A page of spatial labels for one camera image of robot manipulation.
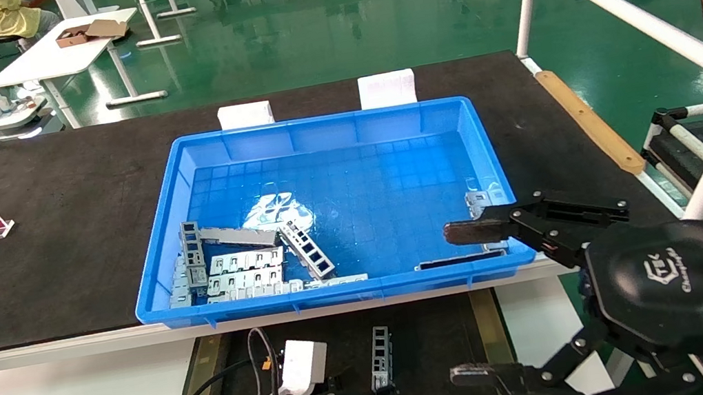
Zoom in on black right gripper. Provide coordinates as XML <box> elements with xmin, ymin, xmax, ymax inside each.
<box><xmin>424</xmin><ymin>166</ymin><xmax>703</xmax><ymax>395</ymax></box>

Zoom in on silver windowed metal part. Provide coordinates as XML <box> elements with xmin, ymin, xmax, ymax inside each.
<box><xmin>363</xmin><ymin>324</ymin><xmax>400</xmax><ymax>395</ymax></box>
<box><xmin>276</xmin><ymin>214</ymin><xmax>338</xmax><ymax>285</ymax></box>

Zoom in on long thin metal part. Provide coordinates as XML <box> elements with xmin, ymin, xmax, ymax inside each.
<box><xmin>205</xmin><ymin>268</ymin><xmax>369</xmax><ymax>306</ymax></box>

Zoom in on pale slotted metal part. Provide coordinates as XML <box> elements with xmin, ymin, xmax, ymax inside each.
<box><xmin>205</xmin><ymin>265</ymin><xmax>287</xmax><ymax>296</ymax></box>
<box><xmin>206</xmin><ymin>245</ymin><xmax>287</xmax><ymax>278</ymax></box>

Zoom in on flat grey metal part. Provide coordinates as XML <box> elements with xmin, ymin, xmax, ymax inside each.
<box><xmin>198</xmin><ymin>216</ymin><xmax>281</xmax><ymax>258</ymax></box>

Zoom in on stacked grey metal part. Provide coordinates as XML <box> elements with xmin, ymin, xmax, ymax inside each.
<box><xmin>163</xmin><ymin>253</ymin><xmax>196</xmax><ymax>311</ymax></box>

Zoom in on long wooden edge strip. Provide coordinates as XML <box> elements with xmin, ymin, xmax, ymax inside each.
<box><xmin>533</xmin><ymin>57</ymin><xmax>648</xmax><ymax>188</ymax></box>

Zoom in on blue plastic bin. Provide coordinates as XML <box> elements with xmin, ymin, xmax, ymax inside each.
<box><xmin>111</xmin><ymin>87</ymin><xmax>540</xmax><ymax>338</ymax></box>

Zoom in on large white foam block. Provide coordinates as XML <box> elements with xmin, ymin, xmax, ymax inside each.
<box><xmin>356</xmin><ymin>68</ymin><xmax>420</xmax><ymax>112</ymax></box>

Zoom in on small white foam block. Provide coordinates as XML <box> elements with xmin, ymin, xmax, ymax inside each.
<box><xmin>216</xmin><ymin>100</ymin><xmax>276</xmax><ymax>133</ymax></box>

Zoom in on black table mat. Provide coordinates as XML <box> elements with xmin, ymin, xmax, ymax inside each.
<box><xmin>0</xmin><ymin>29</ymin><xmax>684</xmax><ymax>353</ymax></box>

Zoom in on open cardboard box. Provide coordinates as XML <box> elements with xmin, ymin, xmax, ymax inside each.
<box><xmin>53</xmin><ymin>14</ymin><xmax>132</xmax><ymax>49</ymax></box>

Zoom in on white background table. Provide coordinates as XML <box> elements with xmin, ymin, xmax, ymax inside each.
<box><xmin>0</xmin><ymin>3</ymin><xmax>172</xmax><ymax>141</ymax></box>

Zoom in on person in yellow jacket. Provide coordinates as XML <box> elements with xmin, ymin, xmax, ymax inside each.
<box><xmin>0</xmin><ymin>0</ymin><xmax>64</xmax><ymax>43</ymax></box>

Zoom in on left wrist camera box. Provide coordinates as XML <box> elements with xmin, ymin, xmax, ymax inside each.
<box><xmin>274</xmin><ymin>334</ymin><xmax>335</xmax><ymax>395</ymax></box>

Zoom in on silver metal bracket part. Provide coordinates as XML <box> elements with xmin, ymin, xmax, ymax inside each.
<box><xmin>465</xmin><ymin>186</ymin><xmax>515</xmax><ymax>256</ymax></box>

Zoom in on short black camera cable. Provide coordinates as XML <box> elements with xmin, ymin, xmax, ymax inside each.
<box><xmin>244</xmin><ymin>326</ymin><xmax>284</xmax><ymax>395</ymax></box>

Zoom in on grey upright metal bracket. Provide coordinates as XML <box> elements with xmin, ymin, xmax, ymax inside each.
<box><xmin>179</xmin><ymin>219</ymin><xmax>211</xmax><ymax>297</ymax></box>

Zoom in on white tube guard rail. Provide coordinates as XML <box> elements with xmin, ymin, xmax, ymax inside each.
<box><xmin>507</xmin><ymin>0</ymin><xmax>703</xmax><ymax>244</ymax></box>

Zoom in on white table frame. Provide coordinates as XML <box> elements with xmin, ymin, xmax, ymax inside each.
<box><xmin>103</xmin><ymin>0</ymin><xmax>202</xmax><ymax>53</ymax></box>

